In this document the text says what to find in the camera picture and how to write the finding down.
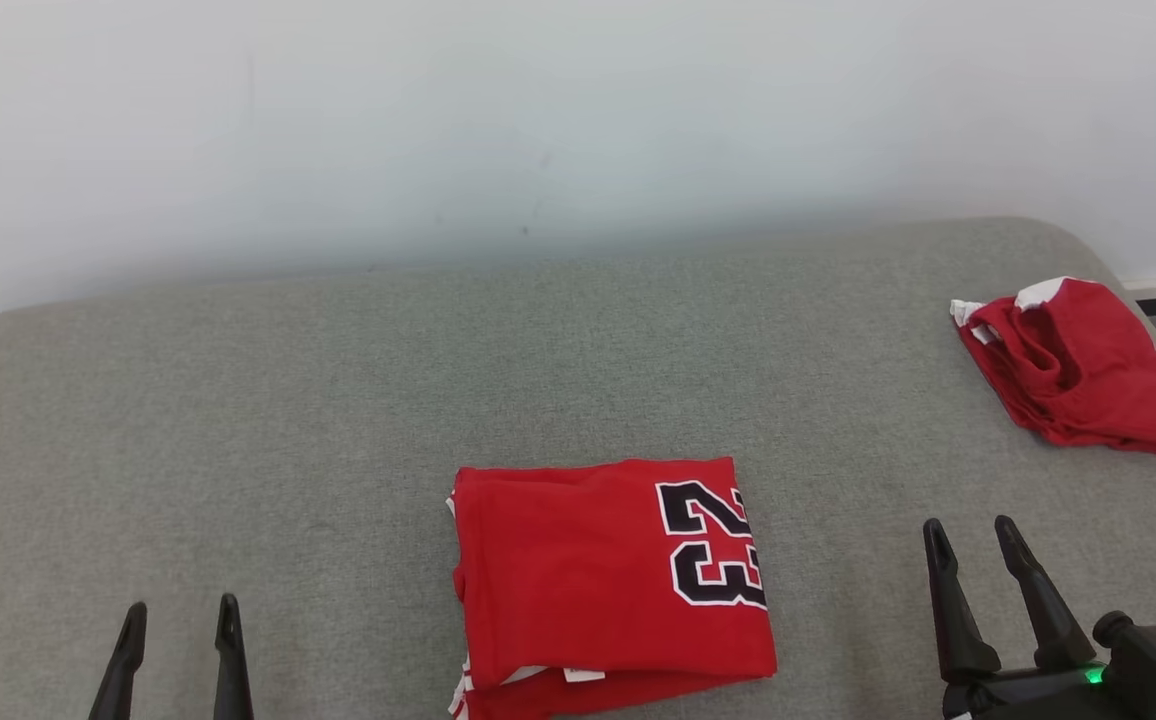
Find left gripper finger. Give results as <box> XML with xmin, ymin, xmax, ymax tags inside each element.
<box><xmin>213</xmin><ymin>593</ymin><xmax>255</xmax><ymax>720</ymax></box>
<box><xmin>88</xmin><ymin>601</ymin><xmax>149</xmax><ymax>720</ymax></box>

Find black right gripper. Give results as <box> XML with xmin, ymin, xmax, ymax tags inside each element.
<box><xmin>922</xmin><ymin>515</ymin><xmax>1139</xmax><ymax>720</ymax></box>

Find red shorts with white waistband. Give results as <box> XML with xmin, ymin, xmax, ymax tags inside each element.
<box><xmin>950</xmin><ymin>276</ymin><xmax>1156</xmax><ymax>458</ymax></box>

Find red basketball jersey number 23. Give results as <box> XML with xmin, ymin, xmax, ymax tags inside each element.
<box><xmin>446</xmin><ymin>457</ymin><xmax>779</xmax><ymax>720</ymax></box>

